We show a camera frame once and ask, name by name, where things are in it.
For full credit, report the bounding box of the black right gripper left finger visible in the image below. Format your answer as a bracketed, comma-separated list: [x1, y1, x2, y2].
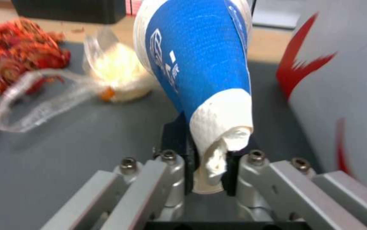
[41, 112, 201, 230]

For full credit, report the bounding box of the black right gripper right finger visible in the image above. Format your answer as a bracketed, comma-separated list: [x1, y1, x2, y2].
[224, 141, 367, 230]

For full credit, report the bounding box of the crushed blue white paper cup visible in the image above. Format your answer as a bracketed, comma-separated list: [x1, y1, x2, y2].
[133, 0, 255, 194]

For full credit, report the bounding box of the clear bag of white food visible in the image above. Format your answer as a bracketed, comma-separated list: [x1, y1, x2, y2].
[83, 28, 155, 103]

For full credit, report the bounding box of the white delivery bag red print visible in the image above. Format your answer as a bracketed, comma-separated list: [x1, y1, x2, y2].
[276, 0, 367, 192]

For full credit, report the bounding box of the black box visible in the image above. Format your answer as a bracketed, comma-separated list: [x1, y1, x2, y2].
[10, 0, 146, 25]

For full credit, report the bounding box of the dark grey table mat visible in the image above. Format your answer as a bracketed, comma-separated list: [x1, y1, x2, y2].
[0, 33, 344, 230]

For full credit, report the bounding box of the clear crumpled plastic film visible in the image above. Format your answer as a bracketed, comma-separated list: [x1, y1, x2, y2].
[0, 69, 107, 134]

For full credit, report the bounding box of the grey flat tray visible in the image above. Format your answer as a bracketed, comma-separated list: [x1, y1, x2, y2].
[252, 6, 301, 31]

